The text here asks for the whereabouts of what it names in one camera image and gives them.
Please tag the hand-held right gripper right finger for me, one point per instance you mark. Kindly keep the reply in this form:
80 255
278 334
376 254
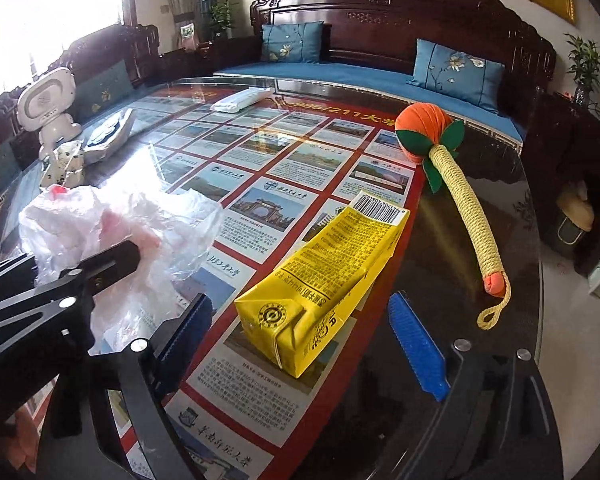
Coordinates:
415 350

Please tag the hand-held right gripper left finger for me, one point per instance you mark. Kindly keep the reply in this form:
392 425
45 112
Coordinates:
185 340

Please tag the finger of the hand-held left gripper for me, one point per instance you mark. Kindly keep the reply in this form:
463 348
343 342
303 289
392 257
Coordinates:
107 265

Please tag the clear plastic bag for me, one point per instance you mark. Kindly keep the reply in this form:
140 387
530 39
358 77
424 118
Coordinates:
130 215

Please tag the yellow drink carton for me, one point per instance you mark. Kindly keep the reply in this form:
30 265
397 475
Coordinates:
320 280

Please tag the carved wooden glass-top table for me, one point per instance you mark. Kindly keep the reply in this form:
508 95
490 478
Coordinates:
430 270

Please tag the spotted white toy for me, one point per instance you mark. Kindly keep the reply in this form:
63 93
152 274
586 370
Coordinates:
67 160

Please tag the white grey device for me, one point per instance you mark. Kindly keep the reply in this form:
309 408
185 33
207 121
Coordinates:
107 135

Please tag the orange green massage hammer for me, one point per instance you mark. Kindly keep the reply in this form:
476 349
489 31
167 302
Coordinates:
462 200

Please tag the white robot toy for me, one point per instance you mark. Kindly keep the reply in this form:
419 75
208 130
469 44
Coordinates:
45 100

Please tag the wooden armchair teal cushions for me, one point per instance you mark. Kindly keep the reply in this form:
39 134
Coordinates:
105 85

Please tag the photo grid poster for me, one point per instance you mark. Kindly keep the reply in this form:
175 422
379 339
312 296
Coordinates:
260 160

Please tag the green carrier beige lid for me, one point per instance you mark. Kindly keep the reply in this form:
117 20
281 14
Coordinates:
570 232

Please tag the white plastic pack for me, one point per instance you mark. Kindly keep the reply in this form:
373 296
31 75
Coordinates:
240 100

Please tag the wooden corner table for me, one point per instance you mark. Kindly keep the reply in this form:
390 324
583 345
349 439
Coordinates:
200 60

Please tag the small green pink box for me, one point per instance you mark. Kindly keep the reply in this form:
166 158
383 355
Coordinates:
188 35

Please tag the dark wooden side table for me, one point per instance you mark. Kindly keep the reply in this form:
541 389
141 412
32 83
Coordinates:
580 160

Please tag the green potted plant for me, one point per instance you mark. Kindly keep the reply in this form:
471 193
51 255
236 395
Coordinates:
222 15

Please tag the blue floral cushion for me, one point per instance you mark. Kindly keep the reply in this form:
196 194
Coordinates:
455 72
292 42

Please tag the dark tower air conditioner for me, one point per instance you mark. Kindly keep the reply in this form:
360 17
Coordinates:
207 0

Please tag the carved wooden sofa blue seat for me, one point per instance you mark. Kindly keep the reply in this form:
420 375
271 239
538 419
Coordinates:
380 35

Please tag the green plant in vase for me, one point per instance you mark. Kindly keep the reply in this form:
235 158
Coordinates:
585 60

